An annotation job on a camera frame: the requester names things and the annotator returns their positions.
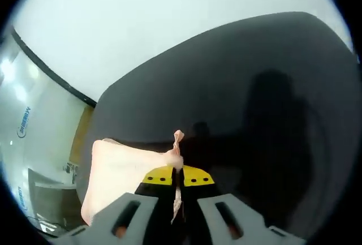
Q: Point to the black partition frame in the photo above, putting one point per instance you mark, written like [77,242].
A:
[56,78]

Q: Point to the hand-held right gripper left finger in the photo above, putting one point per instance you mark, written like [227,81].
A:
[113,216]

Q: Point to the grey cabinet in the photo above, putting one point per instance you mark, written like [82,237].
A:
[51,197]

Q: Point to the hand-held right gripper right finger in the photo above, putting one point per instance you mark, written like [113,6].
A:
[243,219]

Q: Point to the black table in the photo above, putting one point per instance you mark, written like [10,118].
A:
[212,100]

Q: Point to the pink towel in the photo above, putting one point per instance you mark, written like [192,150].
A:
[118,168]

